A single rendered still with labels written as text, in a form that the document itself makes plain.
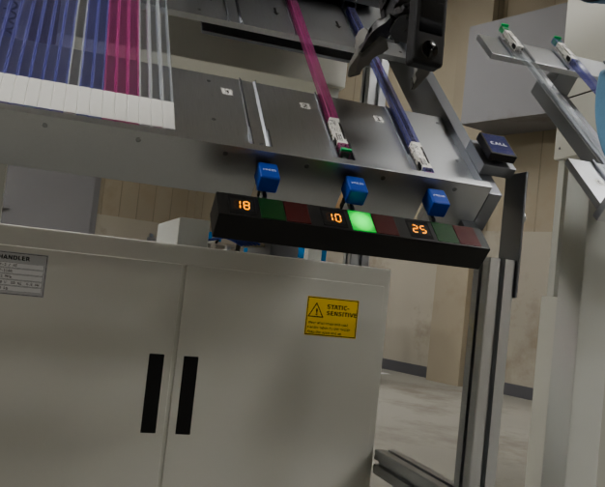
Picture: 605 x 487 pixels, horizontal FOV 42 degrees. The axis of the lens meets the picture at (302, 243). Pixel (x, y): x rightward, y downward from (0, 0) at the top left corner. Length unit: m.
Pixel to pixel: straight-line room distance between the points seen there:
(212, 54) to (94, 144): 0.74
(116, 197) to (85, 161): 7.57
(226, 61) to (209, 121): 0.64
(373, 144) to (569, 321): 0.46
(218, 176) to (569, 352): 0.65
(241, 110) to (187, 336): 0.38
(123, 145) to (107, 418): 0.48
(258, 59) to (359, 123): 0.58
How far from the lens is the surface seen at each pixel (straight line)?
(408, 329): 6.07
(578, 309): 1.29
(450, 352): 5.64
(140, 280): 1.21
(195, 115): 0.99
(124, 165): 0.92
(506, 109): 5.24
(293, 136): 1.01
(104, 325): 1.21
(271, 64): 1.64
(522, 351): 5.39
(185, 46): 1.61
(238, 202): 0.88
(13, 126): 0.90
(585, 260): 1.29
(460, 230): 0.98
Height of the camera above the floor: 0.58
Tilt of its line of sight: 3 degrees up
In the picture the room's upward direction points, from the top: 6 degrees clockwise
